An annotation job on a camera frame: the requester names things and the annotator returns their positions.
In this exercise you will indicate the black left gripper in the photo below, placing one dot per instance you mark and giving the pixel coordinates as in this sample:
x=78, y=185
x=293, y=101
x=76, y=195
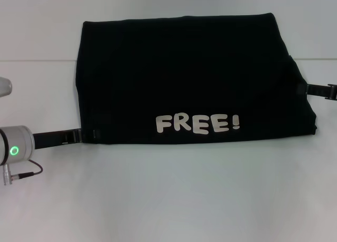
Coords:
x=55, y=138

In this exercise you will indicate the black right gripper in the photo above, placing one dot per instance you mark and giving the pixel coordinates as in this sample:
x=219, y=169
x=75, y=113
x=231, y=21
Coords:
x=332, y=92

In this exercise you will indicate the black shirt with FREE print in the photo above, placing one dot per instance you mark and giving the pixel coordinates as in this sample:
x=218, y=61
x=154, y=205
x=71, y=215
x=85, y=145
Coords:
x=184, y=68

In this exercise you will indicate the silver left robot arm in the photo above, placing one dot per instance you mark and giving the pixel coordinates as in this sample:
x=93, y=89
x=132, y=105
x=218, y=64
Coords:
x=18, y=144

